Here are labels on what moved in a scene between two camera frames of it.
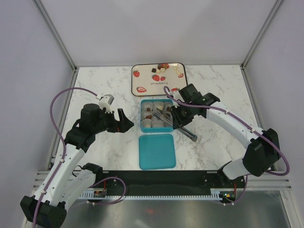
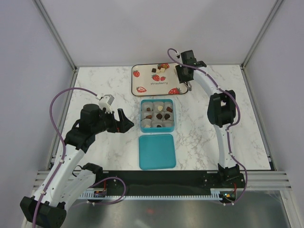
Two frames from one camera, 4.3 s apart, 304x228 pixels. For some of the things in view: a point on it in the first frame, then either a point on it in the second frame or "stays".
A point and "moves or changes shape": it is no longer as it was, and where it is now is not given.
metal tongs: [160, 114] moves or changes shape
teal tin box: [156, 115] stays
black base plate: [165, 181] stays
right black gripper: [177, 120] → [178, 69]
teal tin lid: [156, 151] stays
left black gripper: [122, 126] stays
